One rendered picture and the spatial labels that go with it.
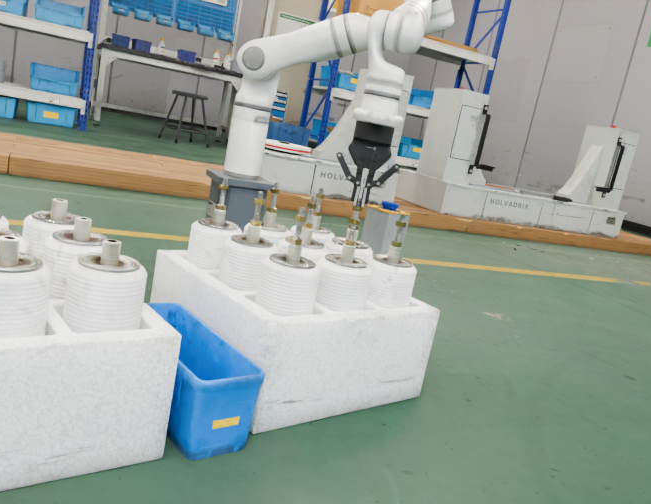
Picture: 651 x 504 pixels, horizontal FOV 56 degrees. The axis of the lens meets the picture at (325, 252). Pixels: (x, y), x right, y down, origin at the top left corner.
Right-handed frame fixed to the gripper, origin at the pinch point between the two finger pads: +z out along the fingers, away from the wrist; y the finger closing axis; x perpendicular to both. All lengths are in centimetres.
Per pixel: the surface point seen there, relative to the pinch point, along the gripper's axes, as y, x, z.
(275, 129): 71, -432, 5
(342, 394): -3.2, 23.9, 30.8
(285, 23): 104, -618, -108
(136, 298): 26, 47, 13
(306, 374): 3.4, 30.0, 25.9
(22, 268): 37, 55, 10
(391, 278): -8.1, 13.6, 11.8
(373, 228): -4.9, -14.8, 8.1
